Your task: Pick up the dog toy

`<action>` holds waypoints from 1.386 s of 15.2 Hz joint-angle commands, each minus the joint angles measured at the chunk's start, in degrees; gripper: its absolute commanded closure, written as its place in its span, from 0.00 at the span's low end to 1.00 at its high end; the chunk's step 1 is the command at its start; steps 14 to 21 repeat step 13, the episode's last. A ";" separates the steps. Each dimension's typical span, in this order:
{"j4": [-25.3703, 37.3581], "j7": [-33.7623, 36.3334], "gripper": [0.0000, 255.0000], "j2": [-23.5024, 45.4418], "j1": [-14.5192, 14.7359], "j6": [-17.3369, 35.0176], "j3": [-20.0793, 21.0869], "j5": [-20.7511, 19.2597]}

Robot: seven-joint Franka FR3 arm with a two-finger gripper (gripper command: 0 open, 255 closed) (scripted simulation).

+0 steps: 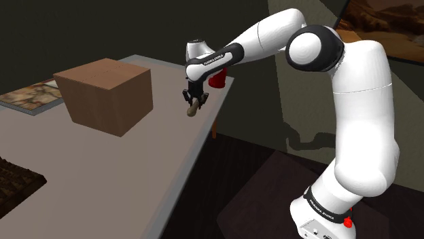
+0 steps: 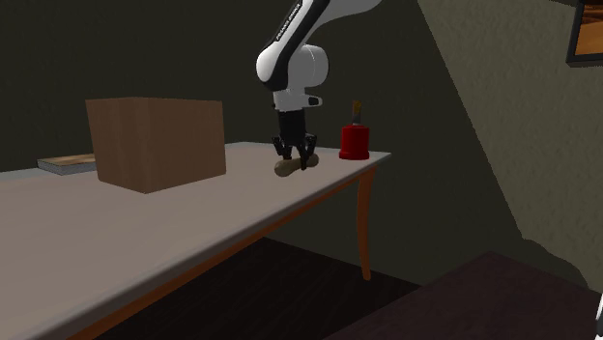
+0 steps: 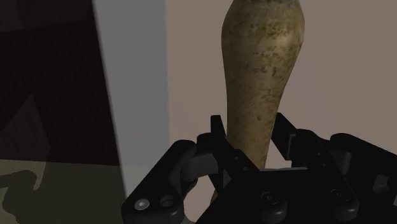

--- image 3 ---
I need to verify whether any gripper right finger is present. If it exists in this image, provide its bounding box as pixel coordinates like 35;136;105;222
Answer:
270;112;397;221

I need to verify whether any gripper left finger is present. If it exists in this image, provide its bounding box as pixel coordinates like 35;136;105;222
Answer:
120;115;260;224

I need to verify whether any mottled tan vase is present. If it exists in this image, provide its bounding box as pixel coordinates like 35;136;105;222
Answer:
210;0;305;204

